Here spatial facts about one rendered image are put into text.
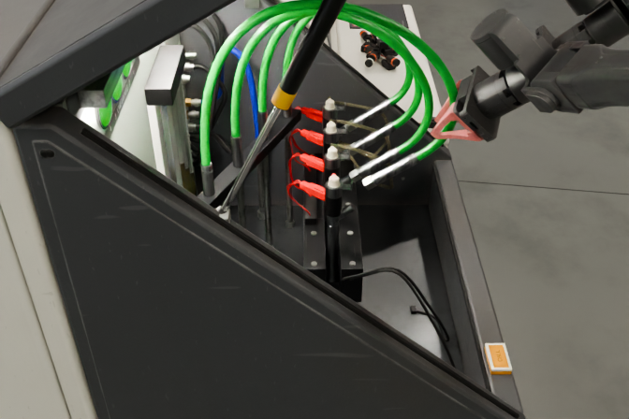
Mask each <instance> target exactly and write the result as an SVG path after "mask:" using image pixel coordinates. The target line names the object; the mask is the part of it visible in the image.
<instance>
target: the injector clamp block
mask: <svg viewBox="0 0 629 419"><path fill-rule="evenodd" d="M308 154H309V155H315V157H318V158H320V159H322V160H323V154H322V153H308ZM353 170H354V163H353V162H352V160H351V159H350V160H344V161H341V176H340V179H341V178H344V177H345V176H347V175H349V172H351V171H353ZM316 184H317V185H319V186H321V187H324V182H323V172H322V171H319V170H316ZM349 204H353V206H354V207H355V211H353V212H352V213H350V214H348V215H347V216H346V217H344V218H342V219H341V220H340V221H339V224H340V230H339V233H338V267H337V281H336V282H338V283H339V291H340V292H341V293H343V294H344V295H346V296H348V297H349V298H351V299H352V300H354V301H355V302H361V301H362V285H363V277H361V278H356V279H354V280H352V281H349V279H348V280H345V281H342V278H344V277H347V276H351V275H356V274H359V273H363V259H362V249H361V238H360V228H359V218H358V199H357V188H356V183H355V182H353V187H352V191H347V190H343V205H342V207H345V206H347V205H349ZM316 209H317V224H316V225H305V223H304V210H303V267H304V268H306V269H307V270H309V271H310V272H312V273H313V274H314V275H315V276H317V277H318V278H320V279H321V280H323V281H324V282H329V281H328V279H327V268H328V251H327V249H326V230H327V223H326V222H325V210H324V201H323V200H321V199H319V198H316Z"/></svg>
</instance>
